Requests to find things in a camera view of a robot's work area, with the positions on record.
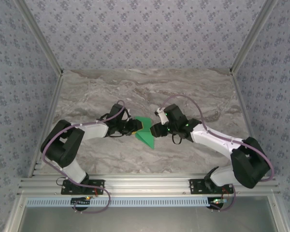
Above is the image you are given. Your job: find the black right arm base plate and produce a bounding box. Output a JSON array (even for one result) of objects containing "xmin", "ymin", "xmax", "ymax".
[{"xmin": 188, "ymin": 178, "xmax": 234, "ymax": 195}]

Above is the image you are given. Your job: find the small black controller board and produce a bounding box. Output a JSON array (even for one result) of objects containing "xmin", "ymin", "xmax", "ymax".
[
  {"xmin": 71, "ymin": 196, "xmax": 91, "ymax": 206},
  {"xmin": 207, "ymin": 197, "xmax": 229, "ymax": 210}
]

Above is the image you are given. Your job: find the green square paper sheet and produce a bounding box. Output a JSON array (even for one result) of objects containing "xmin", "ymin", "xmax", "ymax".
[{"xmin": 134, "ymin": 116, "xmax": 156, "ymax": 149}]

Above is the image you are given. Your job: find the white slotted cable duct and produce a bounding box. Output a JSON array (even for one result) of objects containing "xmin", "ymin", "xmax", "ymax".
[{"xmin": 26, "ymin": 197, "xmax": 212, "ymax": 208}]

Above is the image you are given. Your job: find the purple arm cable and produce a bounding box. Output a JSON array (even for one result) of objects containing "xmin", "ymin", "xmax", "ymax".
[
  {"xmin": 158, "ymin": 93, "xmax": 274, "ymax": 213},
  {"xmin": 42, "ymin": 100, "xmax": 126, "ymax": 215}
]

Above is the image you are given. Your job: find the wide aluminium base rail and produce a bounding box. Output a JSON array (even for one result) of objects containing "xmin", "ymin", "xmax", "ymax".
[{"xmin": 18, "ymin": 174, "xmax": 281, "ymax": 197}]

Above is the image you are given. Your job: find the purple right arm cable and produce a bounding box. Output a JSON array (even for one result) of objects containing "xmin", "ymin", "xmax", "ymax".
[{"xmin": 158, "ymin": 93, "xmax": 274, "ymax": 213}]

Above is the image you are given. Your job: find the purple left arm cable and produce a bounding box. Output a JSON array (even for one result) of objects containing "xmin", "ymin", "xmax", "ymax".
[{"xmin": 42, "ymin": 100, "xmax": 126, "ymax": 215}]

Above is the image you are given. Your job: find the aluminium frame bar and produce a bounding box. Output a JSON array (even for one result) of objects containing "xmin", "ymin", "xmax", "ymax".
[
  {"xmin": 268, "ymin": 195, "xmax": 290, "ymax": 232},
  {"xmin": 14, "ymin": 0, "xmax": 64, "ymax": 74},
  {"xmin": 230, "ymin": 0, "xmax": 278, "ymax": 73},
  {"xmin": 4, "ymin": 193, "xmax": 27, "ymax": 232},
  {"xmin": 28, "ymin": 70, "xmax": 65, "ymax": 178}
]

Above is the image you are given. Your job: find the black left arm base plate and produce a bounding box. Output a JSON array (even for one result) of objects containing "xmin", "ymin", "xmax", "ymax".
[{"xmin": 60, "ymin": 179, "xmax": 106, "ymax": 195}]

